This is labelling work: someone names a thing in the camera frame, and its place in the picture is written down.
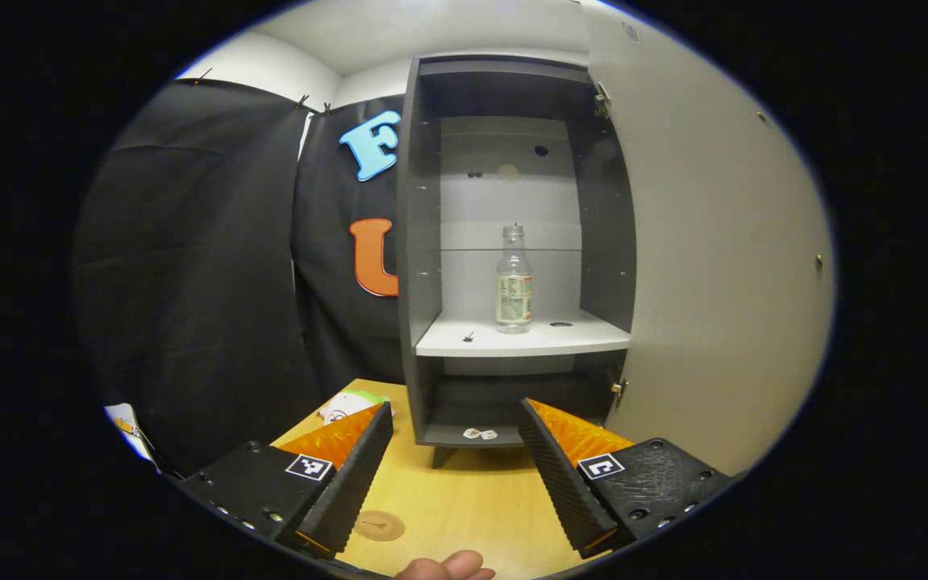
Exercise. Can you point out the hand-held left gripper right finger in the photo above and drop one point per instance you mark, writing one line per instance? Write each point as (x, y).
(561, 483)

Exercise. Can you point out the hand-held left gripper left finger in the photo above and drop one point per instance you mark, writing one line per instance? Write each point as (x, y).
(351, 483)

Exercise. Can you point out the round brown coaster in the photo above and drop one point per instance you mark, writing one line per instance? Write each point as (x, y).
(379, 526)

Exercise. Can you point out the clear plastic bottle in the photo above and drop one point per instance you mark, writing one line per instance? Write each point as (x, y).
(514, 298)

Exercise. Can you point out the grey cabinet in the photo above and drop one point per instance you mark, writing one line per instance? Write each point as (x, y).
(420, 282)

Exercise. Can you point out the metal door hinge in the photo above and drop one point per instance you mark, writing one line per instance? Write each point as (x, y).
(602, 101)
(619, 391)

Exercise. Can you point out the white cabinet shelf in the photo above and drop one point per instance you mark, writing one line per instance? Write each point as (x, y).
(512, 342)

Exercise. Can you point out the pink plush toy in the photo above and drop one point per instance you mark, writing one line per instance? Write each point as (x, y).
(347, 403)

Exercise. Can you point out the cluttered white side desk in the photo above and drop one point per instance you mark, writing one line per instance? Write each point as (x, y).
(130, 427)

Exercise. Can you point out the black backdrop cloth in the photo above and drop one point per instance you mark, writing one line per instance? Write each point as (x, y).
(190, 282)

